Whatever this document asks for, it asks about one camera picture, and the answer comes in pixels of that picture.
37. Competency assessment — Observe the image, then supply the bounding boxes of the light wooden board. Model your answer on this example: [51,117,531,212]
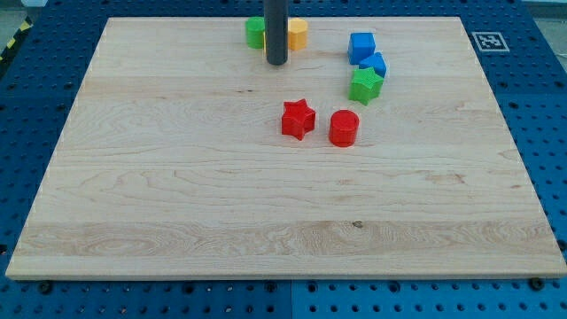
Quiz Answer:
[6,17,566,281]

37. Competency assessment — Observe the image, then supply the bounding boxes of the black board stop bolt right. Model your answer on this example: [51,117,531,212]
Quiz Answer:
[528,277,545,292]

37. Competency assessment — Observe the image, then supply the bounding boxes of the black board stop bolt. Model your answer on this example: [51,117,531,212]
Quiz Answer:
[37,281,53,295]
[528,277,545,292]

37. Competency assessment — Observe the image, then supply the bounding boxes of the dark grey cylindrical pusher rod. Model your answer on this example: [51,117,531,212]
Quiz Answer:
[263,0,289,66]

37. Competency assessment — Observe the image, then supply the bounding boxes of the white fiducial marker tag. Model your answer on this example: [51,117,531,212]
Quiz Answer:
[472,31,509,52]

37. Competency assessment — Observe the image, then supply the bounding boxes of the blue cube block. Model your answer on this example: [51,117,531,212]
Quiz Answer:
[347,32,376,65]

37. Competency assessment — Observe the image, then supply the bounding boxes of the green cylinder block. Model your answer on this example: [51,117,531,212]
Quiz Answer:
[245,16,265,49]

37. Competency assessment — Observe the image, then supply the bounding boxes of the red star block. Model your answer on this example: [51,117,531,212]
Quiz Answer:
[281,98,316,141]

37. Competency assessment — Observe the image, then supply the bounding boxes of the black board stop bolt left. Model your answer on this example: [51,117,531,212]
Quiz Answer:
[37,281,53,295]

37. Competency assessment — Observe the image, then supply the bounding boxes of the red cylinder block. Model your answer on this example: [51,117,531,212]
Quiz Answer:
[329,109,360,147]

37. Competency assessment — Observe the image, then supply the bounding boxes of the green star block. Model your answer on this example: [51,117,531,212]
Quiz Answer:
[348,67,384,105]

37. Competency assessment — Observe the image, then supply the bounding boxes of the yellow hexagon block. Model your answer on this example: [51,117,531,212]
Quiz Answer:
[288,18,308,51]

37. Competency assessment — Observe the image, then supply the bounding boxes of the blue pentagon block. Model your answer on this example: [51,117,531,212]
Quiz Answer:
[359,52,387,78]

